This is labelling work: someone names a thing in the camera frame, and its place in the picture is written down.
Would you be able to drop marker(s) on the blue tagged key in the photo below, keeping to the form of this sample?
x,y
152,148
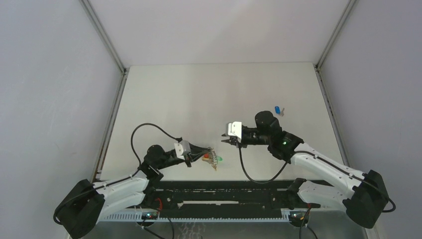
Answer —
x,y
279,111

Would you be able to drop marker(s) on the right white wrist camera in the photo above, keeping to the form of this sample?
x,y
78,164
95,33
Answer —
x,y
234,129

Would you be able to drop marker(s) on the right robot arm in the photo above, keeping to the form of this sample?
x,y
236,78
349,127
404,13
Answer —
x,y
362,196

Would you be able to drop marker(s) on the right green circuit board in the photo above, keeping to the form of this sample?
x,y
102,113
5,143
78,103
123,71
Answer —
x,y
298,219

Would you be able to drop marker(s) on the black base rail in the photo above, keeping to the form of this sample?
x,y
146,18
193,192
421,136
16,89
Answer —
x,y
223,198

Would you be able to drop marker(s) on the green circuit board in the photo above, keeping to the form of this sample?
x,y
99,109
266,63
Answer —
x,y
150,216
298,219

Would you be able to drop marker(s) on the white slotted cable duct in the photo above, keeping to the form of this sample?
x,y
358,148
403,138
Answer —
x,y
133,216

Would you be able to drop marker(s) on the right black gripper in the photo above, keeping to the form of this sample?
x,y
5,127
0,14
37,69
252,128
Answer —
x,y
227,141

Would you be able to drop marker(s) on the left green circuit board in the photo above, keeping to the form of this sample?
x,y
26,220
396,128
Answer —
x,y
150,216

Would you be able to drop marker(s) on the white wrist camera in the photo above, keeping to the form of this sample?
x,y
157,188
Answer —
x,y
182,149
234,129

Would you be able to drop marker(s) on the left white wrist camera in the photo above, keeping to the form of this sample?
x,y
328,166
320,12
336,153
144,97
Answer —
x,y
182,149

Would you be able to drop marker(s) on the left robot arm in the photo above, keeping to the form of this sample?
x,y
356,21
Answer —
x,y
88,203

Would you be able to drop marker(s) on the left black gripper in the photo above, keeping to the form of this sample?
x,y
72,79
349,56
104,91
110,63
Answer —
x,y
196,152

